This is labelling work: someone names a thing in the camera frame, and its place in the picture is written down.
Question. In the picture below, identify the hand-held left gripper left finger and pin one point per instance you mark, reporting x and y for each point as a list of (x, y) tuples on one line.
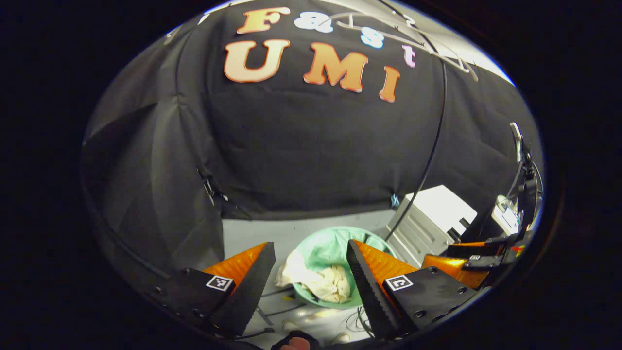
[(252, 296)]

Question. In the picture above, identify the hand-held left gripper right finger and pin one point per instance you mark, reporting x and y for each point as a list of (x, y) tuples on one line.
[(371, 296)]

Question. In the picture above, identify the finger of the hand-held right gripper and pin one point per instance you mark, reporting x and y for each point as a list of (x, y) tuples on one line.
[(454, 270), (478, 249)]

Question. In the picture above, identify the cream button shirt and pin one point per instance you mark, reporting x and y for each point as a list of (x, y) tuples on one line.
[(320, 284)]

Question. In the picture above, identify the green laundry hamper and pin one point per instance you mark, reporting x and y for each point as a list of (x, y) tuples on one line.
[(330, 248)]

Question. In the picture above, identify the white plastic clothes hanger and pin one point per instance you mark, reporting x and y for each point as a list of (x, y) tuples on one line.
[(457, 65)]

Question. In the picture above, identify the white drawer cabinet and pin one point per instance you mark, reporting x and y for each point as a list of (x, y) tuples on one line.
[(437, 209)]

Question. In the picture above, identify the blue clip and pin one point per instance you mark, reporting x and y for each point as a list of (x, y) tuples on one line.
[(394, 201)]

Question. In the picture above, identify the black backdrop cloth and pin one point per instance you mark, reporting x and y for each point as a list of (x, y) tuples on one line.
[(316, 146)]

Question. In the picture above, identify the black clothes rail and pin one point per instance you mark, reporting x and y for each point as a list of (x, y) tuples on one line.
[(440, 131)]

